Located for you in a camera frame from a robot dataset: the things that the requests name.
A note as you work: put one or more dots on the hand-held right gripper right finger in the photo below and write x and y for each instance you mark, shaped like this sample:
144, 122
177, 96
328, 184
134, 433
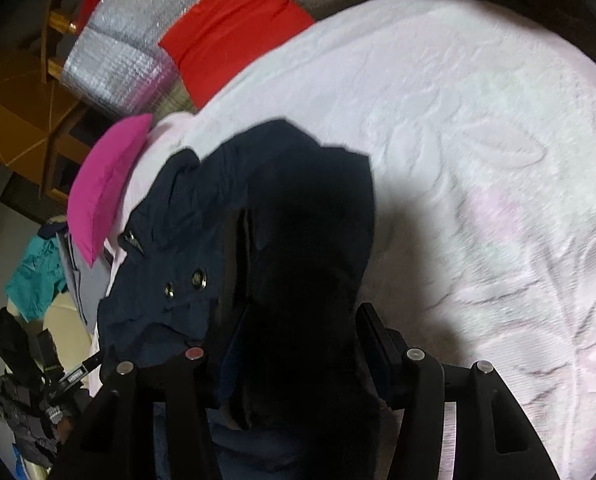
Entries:
378, 350

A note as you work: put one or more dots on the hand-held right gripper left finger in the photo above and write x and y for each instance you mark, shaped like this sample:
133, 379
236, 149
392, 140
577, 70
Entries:
187, 400

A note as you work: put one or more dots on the navy blue coat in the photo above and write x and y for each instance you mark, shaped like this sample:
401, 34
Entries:
298, 210

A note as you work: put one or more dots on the black puffer jacket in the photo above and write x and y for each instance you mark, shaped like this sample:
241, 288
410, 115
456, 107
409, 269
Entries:
20, 400

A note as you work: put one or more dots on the grey garment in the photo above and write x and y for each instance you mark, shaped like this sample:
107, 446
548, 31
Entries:
80, 285

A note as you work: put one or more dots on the teal garment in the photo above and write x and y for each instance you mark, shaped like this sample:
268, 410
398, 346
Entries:
32, 275

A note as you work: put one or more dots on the magenta pillow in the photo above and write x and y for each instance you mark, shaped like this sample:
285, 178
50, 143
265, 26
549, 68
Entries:
102, 185

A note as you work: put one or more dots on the white textured blanket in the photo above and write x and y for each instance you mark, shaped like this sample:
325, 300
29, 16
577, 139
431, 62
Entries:
453, 135

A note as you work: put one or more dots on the orange wooden pillar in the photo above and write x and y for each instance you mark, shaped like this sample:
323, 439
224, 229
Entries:
22, 115

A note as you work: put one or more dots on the silver foil insulation mat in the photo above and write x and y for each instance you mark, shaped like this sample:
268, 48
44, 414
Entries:
112, 70

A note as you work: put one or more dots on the wooden stair railing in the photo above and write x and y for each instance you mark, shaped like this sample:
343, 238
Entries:
60, 20

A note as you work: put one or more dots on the red pillow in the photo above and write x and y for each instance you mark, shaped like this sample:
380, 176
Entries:
232, 25

